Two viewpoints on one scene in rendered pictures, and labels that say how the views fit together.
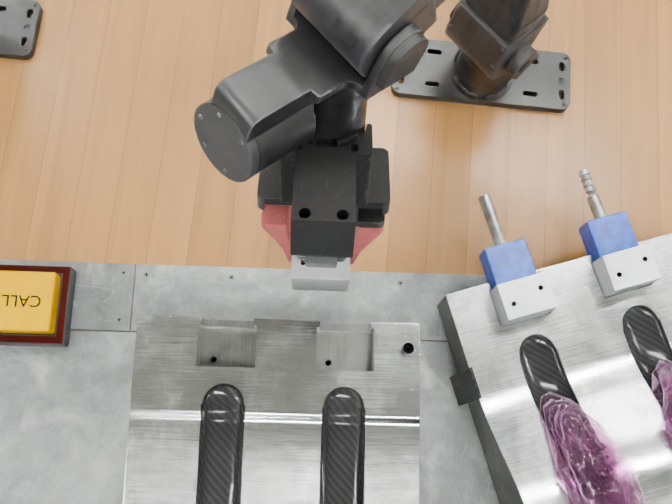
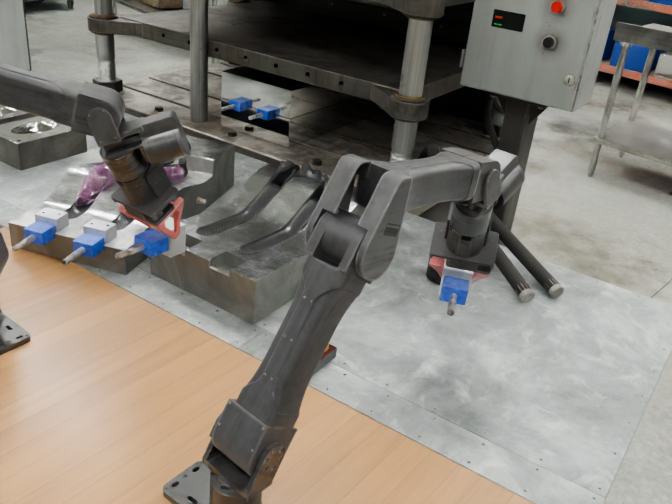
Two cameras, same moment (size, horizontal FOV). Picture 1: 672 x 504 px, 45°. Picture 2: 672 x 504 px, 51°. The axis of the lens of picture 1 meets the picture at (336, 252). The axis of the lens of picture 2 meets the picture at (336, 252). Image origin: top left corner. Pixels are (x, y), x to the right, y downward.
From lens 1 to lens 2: 1.25 m
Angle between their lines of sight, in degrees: 74
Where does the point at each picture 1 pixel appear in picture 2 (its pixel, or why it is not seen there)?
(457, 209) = (71, 293)
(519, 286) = (98, 227)
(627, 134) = not seen: outside the picture
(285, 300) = (185, 305)
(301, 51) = (131, 126)
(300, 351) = (203, 246)
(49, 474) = not seen: hidden behind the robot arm
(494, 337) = (124, 235)
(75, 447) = not seen: hidden behind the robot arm
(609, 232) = (39, 227)
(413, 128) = (43, 324)
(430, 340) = (143, 269)
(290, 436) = (233, 236)
